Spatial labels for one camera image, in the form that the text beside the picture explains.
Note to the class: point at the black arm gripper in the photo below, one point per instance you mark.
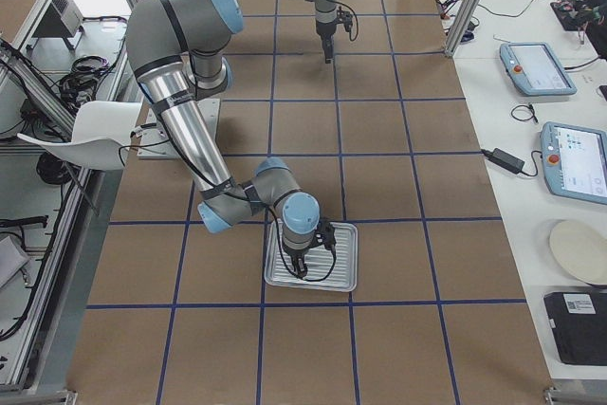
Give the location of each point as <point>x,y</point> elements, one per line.
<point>296,255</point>
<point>325,35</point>

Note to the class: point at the silver ribbed metal tray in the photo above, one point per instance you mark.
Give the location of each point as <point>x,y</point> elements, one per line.
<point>323,273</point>

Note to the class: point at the brown paper table mat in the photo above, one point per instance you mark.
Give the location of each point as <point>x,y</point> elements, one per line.
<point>383,138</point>

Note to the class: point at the far blue teach pendant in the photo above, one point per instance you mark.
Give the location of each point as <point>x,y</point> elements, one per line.
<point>535,70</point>

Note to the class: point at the blue teach pendant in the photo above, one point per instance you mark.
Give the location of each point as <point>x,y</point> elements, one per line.
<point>535,70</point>
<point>574,161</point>

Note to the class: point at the black power adapter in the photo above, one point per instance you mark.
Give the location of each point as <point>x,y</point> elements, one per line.
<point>504,160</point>

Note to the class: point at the white plastic chair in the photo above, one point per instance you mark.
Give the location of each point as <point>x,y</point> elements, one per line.
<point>100,129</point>

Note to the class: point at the near blue teach pendant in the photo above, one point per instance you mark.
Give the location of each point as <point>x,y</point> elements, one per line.
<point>574,161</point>

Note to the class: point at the white round plate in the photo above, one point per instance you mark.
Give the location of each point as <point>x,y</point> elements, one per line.
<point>579,250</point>

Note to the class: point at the black flat box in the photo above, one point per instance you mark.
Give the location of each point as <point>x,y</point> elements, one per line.
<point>578,324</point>

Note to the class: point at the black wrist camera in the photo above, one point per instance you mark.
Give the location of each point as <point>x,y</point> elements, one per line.
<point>326,234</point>

